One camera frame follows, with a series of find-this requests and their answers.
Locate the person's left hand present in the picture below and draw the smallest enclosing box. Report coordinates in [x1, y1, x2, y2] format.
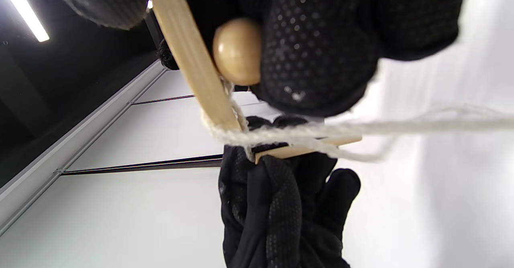
[219, 115, 362, 268]

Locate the person's right hand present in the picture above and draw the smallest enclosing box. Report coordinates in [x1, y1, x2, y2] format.
[40, 0, 466, 118]

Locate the white rope with wooden needle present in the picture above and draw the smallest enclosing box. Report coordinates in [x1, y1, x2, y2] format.
[201, 18, 514, 165]

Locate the wooden crocodile lacing toy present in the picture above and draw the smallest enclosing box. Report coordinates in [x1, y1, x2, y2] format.
[143, 0, 244, 134]

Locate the white panel board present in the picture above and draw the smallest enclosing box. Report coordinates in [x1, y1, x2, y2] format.
[0, 59, 281, 268]

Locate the long ceiling light strip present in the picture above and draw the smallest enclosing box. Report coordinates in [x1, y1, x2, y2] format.
[0, 0, 50, 43]

